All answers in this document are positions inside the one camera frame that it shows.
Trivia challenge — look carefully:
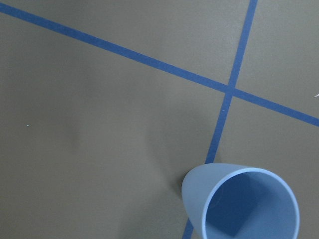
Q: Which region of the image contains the light blue cup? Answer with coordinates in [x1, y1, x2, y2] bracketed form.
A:
[181, 163, 300, 239]

